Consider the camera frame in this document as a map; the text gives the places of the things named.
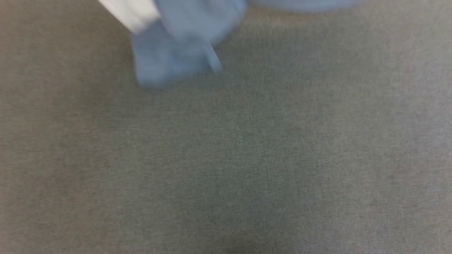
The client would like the grey fabric sofa seat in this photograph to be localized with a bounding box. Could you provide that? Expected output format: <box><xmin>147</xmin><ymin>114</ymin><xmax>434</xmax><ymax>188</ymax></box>
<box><xmin>0</xmin><ymin>0</ymin><xmax>452</xmax><ymax>254</ymax></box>

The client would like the light blue and white garment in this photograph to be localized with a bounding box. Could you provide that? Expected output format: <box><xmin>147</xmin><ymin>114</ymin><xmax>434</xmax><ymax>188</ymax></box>
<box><xmin>97</xmin><ymin>0</ymin><xmax>361</xmax><ymax>89</ymax></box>

